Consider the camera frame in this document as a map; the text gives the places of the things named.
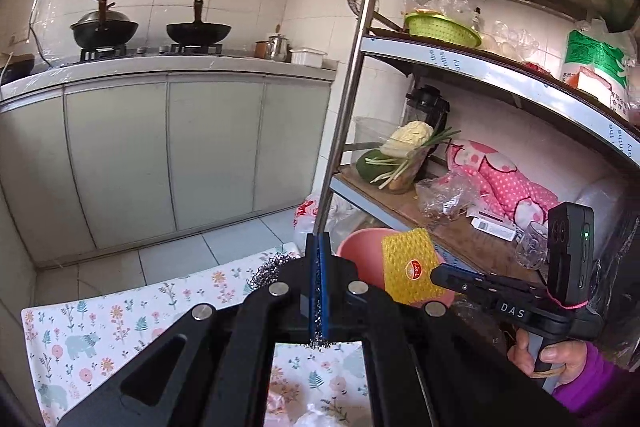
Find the red white plastic bag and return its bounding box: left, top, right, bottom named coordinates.
left=292, top=193, right=351, bottom=253

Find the yellow foam fruit net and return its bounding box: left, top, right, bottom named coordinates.
left=381, top=228, right=453, bottom=305

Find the dark green vegetable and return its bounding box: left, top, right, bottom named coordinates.
left=356, top=148, right=401, bottom=182

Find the pink dotted cloth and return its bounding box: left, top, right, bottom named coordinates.
left=445, top=139, right=558, bottom=228

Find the clear bag of eggs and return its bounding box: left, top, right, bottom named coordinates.
left=480, top=19, right=546, bottom=62

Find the white flat box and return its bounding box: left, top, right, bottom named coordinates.
left=470, top=207, right=518, bottom=242

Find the person's right forearm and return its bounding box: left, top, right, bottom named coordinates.
left=552, top=341, right=640, bottom=419

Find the steel wool scourer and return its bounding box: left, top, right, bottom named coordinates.
left=243, top=252, right=333, bottom=350

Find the gas stove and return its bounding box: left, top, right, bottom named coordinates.
left=77, top=42, right=226, bottom=62

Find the pink plastic basin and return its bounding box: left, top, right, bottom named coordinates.
left=336, top=228, right=458, bottom=308

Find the black wok with lid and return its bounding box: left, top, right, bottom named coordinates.
left=70, top=0, right=140, bottom=50

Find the metal shelf rack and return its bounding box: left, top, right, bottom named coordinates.
left=314, top=0, right=640, bottom=308

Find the dark rice cooker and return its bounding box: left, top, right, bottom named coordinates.
left=0, top=52, right=36, bottom=85

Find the white rectangular container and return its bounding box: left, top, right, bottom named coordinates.
left=289, top=48, right=328, bottom=68

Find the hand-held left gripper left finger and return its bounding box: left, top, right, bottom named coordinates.
left=57, top=234, right=321, bottom=427

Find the plastic bag of dried goods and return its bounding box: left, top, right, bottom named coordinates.
left=415, top=172, right=481, bottom=225

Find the person's right hand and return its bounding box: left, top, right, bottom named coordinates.
left=507, top=329, right=589, bottom=388

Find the napa cabbage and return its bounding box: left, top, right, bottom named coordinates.
left=380, top=121, right=435, bottom=158

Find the glass cup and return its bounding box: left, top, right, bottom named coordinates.
left=515, top=222, right=549, bottom=270

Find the green white sack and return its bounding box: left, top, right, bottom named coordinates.
left=557, top=19, right=636, bottom=110

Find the clear plastic container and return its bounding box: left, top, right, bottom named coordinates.
left=354, top=116, right=431, bottom=195

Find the floral bear tablecloth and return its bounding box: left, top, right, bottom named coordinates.
left=21, top=243, right=373, bottom=427

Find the brown cardboard sheet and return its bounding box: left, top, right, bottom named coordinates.
left=340, top=164, right=546, bottom=283

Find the green plastic basket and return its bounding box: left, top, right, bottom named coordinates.
left=404, top=13, right=483, bottom=48

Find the green onion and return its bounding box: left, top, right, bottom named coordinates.
left=372, top=127, right=461, bottom=190

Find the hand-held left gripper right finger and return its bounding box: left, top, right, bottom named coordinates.
left=320, top=232, right=576, bottom=427

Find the black blender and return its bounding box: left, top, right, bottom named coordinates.
left=405, top=84, right=451, bottom=158

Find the grey kitchen cabinet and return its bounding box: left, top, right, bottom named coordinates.
left=0, top=52, right=338, bottom=268

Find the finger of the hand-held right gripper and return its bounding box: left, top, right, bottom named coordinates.
left=430, top=263, right=501, bottom=304

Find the stainless steel kettle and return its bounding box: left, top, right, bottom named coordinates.
left=265, top=24, right=291, bottom=62

